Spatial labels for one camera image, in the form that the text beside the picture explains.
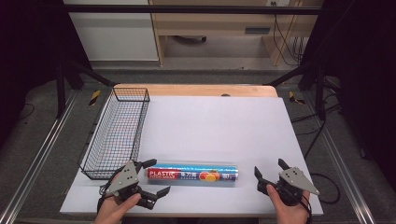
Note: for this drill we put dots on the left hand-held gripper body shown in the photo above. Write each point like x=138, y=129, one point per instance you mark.
x=126, y=179

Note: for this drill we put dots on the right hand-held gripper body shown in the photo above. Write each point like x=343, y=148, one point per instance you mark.
x=294, y=183

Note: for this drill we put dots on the plastic wrap roll box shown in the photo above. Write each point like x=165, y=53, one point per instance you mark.
x=193, y=175

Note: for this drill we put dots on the person's right hand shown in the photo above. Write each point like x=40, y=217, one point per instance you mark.
x=288, y=210

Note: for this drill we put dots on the person's left hand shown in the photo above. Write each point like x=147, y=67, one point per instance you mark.
x=113, y=210

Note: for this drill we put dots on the white table mat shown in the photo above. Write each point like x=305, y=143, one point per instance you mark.
x=218, y=130

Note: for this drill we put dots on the yellow black tape piece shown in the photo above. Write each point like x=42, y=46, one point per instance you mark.
x=94, y=97
x=294, y=98

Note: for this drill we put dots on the black metal stand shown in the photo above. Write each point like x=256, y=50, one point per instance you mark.
x=319, y=90
x=60, y=90

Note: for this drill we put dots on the black curtain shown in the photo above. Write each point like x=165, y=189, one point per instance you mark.
x=364, y=77
x=28, y=56

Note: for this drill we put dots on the white cabinet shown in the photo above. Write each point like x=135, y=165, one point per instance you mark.
x=115, y=34

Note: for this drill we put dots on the light wooden desk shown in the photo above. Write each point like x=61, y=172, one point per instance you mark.
x=214, y=21

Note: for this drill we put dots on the aluminium floor rail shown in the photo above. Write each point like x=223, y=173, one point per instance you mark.
x=34, y=161
x=345, y=168

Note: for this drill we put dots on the black horizontal frame bar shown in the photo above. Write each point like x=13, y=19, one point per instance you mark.
x=186, y=9

